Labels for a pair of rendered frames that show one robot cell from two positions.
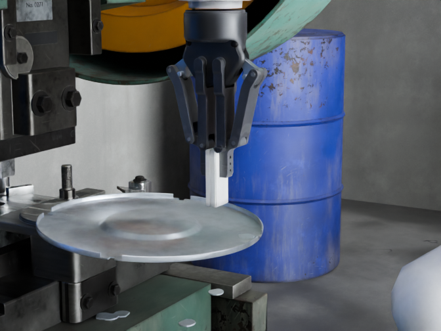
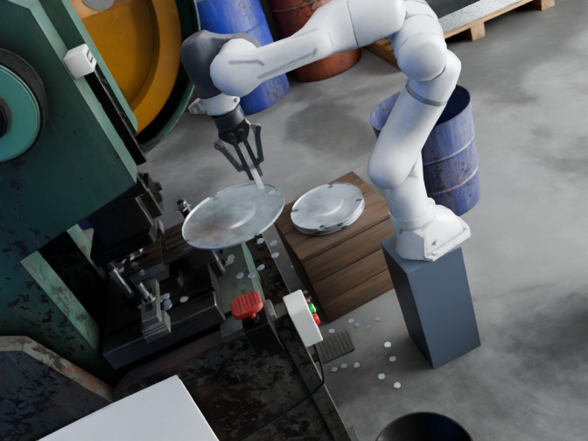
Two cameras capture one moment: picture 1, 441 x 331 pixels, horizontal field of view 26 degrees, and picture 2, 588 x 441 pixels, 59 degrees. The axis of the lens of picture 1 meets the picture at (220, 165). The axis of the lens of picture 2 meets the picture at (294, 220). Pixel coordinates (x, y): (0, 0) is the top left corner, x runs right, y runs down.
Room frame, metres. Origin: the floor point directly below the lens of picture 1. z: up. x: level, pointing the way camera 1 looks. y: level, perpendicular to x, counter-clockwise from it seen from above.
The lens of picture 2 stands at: (0.07, 0.61, 1.50)
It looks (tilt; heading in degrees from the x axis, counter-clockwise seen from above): 34 degrees down; 328
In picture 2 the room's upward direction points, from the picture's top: 23 degrees counter-clockwise
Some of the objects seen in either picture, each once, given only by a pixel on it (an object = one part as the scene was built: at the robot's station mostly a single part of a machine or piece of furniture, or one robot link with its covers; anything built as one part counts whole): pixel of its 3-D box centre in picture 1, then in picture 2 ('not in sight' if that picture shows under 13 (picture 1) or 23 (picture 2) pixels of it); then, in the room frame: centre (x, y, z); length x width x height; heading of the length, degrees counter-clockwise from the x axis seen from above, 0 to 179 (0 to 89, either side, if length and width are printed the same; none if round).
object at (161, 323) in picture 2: not in sight; (148, 301); (1.17, 0.40, 0.76); 0.17 x 0.06 x 0.10; 150
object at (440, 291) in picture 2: not in sight; (431, 295); (0.93, -0.29, 0.23); 0.18 x 0.18 x 0.45; 63
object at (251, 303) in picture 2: not in sight; (251, 314); (0.92, 0.29, 0.72); 0.07 x 0.06 x 0.08; 60
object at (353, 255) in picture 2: not in sight; (340, 244); (1.44, -0.40, 0.18); 0.40 x 0.38 x 0.35; 66
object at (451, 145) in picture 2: not in sight; (429, 154); (1.39, -0.99, 0.24); 0.42 x 0.42 x 0.48
